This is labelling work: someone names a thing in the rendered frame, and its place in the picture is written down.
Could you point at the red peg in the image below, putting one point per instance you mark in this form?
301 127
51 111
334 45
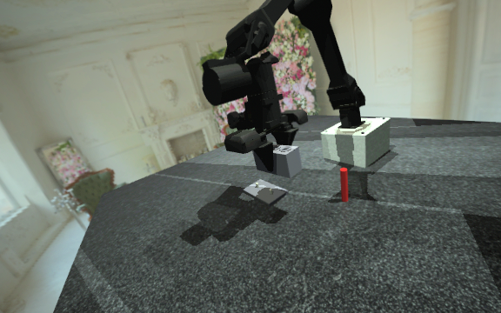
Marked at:
344 184

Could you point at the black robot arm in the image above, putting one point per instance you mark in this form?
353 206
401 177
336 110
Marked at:
229 79

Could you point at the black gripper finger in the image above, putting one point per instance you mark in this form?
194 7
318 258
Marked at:
285 137
265 153

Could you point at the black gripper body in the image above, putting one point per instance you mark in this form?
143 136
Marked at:
267 117

